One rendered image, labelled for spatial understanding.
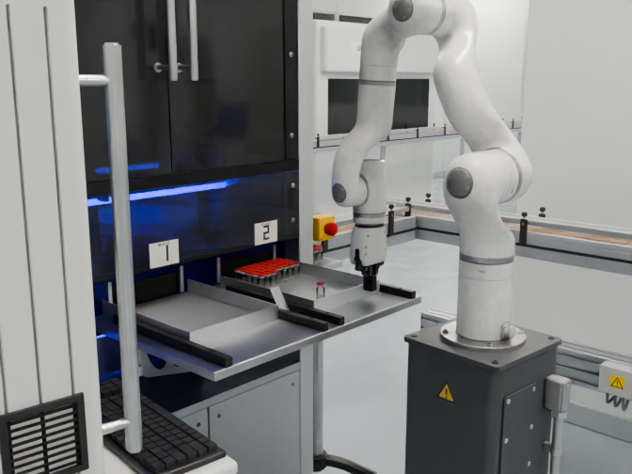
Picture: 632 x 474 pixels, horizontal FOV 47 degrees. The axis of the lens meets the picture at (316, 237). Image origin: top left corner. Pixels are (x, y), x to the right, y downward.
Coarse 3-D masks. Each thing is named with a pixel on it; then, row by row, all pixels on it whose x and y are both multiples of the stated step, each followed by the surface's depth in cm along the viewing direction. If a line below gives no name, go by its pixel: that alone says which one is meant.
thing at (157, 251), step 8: (176, 240) 179; (152, 248) 174; (160, 248) 176; (168, 248) 178; (176, 248) 180; (152, 256) 175; (160, 256) 176; (168, 256) 178; (176, 256) 180; (152, 264) 175; (160, 264) 177
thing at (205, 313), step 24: (192, 288) 193; (216, 288) 186; (144, 312) 176; (168, 312) 176; (192, 312) 176; (216, 312) 176; (240, 312) 176; (264, 312) 169; (192, 336) 154; (216, 336) 159
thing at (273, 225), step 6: (264, 222) 201; (270, 222) 202; (276, 222) 204; (258, 228) 199; (264, 228) 201; (270, 228) 203; (276, 228) 205; (258, 234) 199; (270, 234) 203; (276, 234) 205; (258, 240) 200; (264, 240) 202; (270, 240) 203; (276, 240) 205
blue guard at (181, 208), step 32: (160, 192) 174; (192, 192) 181; (224, 192) 189; (256, 192) 197; (288, 192) 206; (96, 224) 162; (160, 224) 175; (192, 224) 182; (224, 224) 190; (288, 224) 208; (96, 256) 164; (192, 256) 184
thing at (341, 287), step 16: (304, 272) 212; (320, 272) 207; (336, 272) 203; (224, 288) 197; (256, 288) 188; (288, 288) 197; (304, 288) 197; (336, 288) 197; (352, 288) 185; (304, 304) 177; (320, 304) 177; (336, 304) 181
